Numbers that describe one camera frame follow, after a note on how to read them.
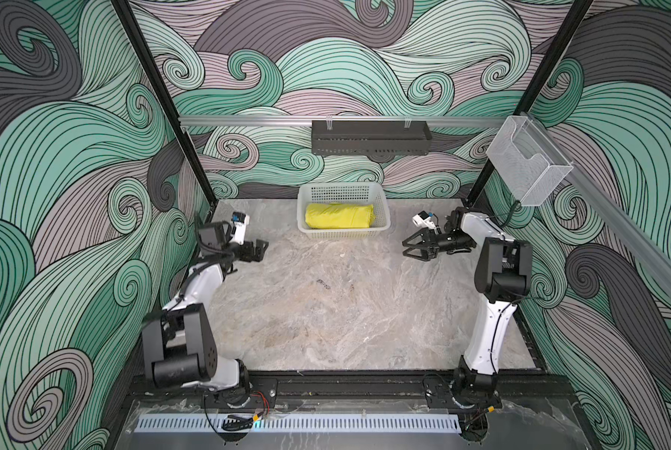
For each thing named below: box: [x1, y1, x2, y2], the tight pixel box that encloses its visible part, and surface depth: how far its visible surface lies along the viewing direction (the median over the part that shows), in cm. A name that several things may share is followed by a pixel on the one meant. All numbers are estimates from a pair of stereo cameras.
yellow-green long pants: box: [304, 202, 375, 230], surface depth 104 cm
